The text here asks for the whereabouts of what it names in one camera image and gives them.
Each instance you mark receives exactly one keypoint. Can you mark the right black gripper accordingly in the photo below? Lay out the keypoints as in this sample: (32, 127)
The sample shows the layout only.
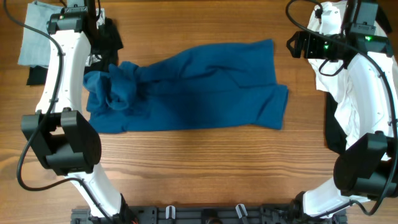
(301, 44)

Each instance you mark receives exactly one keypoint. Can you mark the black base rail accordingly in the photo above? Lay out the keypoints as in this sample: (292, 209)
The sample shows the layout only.
(265, 214)

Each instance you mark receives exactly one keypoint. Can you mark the folded black garment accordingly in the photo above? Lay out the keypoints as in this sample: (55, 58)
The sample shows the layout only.
(103, 54)

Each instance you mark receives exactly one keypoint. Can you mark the dark blue t-shirt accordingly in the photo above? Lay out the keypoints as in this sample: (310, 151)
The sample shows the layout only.
(209, 86)

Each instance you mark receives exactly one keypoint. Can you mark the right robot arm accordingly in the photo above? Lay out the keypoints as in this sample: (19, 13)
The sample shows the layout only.
(347, 45)

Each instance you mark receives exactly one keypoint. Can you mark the white shirt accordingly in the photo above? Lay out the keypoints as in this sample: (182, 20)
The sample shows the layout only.
(339, 93)

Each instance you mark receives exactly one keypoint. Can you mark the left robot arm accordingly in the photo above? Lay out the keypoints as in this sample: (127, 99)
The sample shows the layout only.
(59, 135)

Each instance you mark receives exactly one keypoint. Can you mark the folded light blue jeans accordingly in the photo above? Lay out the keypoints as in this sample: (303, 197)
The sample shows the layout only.
(36, 49)

